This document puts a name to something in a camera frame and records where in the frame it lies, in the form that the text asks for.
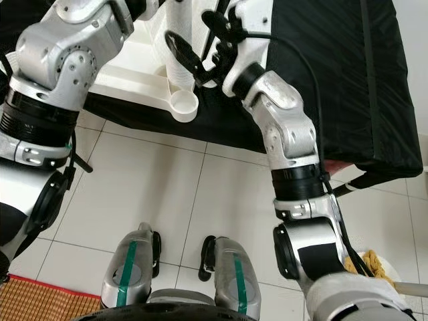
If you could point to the woven straw mat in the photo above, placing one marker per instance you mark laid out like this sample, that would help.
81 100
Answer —
40 301

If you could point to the yellow fried snacks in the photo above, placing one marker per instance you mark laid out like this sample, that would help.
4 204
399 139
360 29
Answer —
371 264

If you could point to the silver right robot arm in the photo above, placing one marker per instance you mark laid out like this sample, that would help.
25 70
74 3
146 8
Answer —
287 127

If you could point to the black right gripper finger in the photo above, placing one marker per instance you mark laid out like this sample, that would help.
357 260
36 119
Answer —
217 25
187 59

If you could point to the black folding table leg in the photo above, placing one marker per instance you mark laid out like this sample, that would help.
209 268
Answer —
344 189

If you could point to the silver robot right leg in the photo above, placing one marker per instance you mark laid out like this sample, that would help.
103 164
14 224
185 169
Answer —
234 274

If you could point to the grey metal pole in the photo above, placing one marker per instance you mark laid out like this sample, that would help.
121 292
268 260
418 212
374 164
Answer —
411 289

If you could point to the silver robot left leg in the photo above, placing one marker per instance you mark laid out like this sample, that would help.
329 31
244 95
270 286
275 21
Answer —
128 267

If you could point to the white plastic table top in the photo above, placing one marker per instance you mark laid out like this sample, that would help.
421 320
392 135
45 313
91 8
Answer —
140 87

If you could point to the silver robot leg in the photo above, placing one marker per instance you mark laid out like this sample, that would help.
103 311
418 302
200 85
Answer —
234 274
128 267

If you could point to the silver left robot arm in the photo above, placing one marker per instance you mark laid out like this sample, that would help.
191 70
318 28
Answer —
60 53

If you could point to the black robot waist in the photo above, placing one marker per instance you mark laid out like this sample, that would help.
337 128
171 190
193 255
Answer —
174 315

